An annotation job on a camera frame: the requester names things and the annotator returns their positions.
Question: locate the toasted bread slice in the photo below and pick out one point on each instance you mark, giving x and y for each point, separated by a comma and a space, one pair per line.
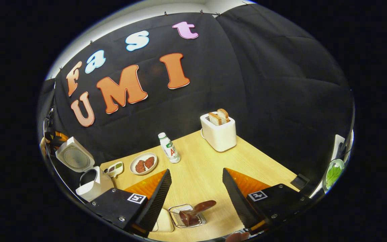
214, 119
223, 115

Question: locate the white oval plate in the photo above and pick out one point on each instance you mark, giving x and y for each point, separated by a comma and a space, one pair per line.
143, 156

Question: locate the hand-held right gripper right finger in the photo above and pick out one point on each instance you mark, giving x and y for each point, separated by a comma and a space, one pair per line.
237, 201

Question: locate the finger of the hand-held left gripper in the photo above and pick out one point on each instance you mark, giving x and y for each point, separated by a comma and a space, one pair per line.
58, 137

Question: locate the red meat piece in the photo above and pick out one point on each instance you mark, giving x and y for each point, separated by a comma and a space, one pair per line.
149, 162
140, 166

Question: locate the white rice cooker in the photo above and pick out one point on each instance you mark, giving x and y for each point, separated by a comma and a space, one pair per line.
94, 191

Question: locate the white drink bottle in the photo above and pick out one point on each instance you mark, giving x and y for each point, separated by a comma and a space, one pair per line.
170, 149

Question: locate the white toaster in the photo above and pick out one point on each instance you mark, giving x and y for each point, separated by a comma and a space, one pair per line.
218, 136

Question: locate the small white condiment dish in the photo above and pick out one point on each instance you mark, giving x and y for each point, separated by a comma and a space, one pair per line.
114, 169

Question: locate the brown wooden spoon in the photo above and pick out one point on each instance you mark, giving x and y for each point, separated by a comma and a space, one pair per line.
200, 206

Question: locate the black box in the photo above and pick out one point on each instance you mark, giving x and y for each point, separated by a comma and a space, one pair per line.
300, 182

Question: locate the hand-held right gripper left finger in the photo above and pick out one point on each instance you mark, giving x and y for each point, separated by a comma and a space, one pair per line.
156, 201

